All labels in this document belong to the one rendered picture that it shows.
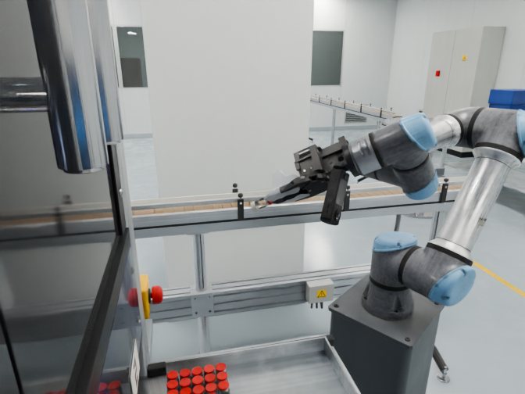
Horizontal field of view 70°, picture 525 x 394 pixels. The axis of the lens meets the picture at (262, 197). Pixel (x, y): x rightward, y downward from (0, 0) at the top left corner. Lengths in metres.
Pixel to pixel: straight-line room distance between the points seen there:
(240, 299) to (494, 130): 1.18
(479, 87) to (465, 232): 6.18
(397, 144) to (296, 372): 0.50
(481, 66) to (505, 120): 6.03
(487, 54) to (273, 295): 6.04
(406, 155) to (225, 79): 1.39
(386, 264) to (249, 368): 0.48
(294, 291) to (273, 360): 0.94
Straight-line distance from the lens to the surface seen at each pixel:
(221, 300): 1.72
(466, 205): 1.08
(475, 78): 7.11
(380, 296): 1.16
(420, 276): 1.05
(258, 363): 0.86
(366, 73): 9.64
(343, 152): 0.78
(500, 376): 2.41
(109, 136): 0.22
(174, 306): 1.71
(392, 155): 0.76
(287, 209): 1.56
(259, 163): 2.12
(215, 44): 2.02
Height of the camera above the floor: 1.47
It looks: 19 degrees down
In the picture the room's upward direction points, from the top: straight up
